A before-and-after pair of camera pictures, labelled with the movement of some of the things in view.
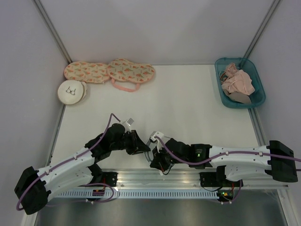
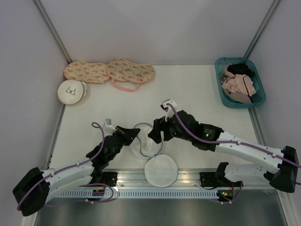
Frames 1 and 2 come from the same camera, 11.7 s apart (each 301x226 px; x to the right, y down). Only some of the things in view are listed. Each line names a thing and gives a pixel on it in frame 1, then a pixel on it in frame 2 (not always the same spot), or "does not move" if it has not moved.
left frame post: [51, 28] does not move
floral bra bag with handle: [121, 69] does not move
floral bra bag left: [87, 72] does not move
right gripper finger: [167, 171] → [158, 124]
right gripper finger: [156, 163] → [157, 135]
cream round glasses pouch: [72, 92] does not move
